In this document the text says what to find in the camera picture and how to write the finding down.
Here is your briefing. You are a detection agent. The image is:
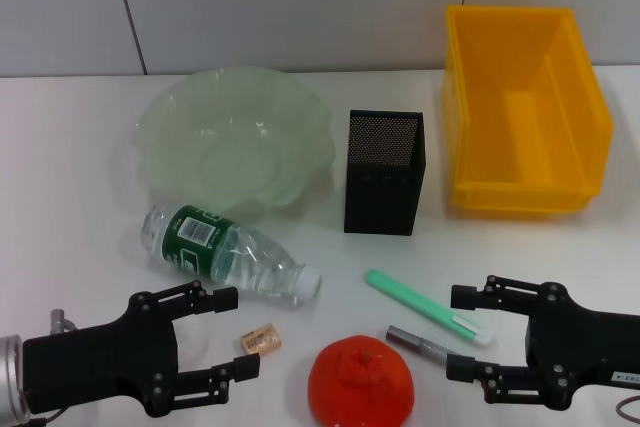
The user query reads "silver marker pen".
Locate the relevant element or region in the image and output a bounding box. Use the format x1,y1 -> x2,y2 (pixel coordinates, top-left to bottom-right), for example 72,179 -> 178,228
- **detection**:
384,324 -> 459,361

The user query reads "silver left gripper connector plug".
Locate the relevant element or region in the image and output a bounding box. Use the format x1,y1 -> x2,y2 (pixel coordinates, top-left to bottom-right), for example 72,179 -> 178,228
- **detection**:
49,308 -> 77,334

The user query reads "orange fruit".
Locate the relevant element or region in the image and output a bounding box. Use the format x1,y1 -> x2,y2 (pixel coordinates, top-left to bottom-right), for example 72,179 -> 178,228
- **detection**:
306,333 -> 417,427

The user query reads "small beige eraser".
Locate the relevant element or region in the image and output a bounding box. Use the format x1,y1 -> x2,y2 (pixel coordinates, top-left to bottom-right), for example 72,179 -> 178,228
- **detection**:
238,322 -> 285,356

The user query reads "black mesh pen holder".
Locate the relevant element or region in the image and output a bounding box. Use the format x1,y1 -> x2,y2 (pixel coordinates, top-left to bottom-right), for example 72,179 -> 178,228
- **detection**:
343,109 -> 428,237

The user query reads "yellow plastic bin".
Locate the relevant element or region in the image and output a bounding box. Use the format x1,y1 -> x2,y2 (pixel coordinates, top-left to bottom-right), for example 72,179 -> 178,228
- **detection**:
441,4 -> 615,214

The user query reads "clear green-label water bottle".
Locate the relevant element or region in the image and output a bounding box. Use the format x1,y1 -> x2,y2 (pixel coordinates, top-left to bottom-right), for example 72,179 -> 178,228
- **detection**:
141,203 -> 323,310

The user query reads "mint green pen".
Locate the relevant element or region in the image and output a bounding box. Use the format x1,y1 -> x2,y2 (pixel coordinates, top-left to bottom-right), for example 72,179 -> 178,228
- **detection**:
364,268 -> 494,348

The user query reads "green glass fruit plate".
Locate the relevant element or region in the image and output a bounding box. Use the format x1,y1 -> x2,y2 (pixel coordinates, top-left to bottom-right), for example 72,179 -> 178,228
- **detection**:
130,66 -> 337,221

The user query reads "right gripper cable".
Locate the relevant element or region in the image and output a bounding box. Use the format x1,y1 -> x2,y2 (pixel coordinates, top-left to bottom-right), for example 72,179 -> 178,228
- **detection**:
615,395 -> 640,424

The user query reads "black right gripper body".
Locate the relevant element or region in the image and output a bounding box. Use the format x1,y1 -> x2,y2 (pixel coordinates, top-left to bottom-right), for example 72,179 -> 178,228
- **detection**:
524,290 -> 640,411

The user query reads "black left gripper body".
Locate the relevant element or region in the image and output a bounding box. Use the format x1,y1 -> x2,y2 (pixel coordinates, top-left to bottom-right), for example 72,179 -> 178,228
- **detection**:
22,290 -> 182,418

